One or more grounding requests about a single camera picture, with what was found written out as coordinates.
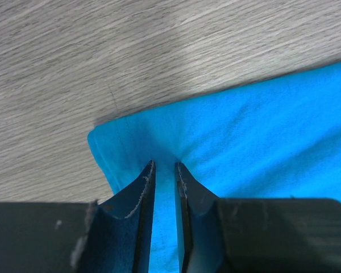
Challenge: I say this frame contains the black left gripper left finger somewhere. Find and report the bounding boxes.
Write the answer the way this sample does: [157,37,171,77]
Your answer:
[0,162,155,272]

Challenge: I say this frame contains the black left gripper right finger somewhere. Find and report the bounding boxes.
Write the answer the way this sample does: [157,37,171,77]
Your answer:
[175,163,341,272]

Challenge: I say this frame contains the blue t shirt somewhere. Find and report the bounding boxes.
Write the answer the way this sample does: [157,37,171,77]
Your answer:
[88,63,341,272]

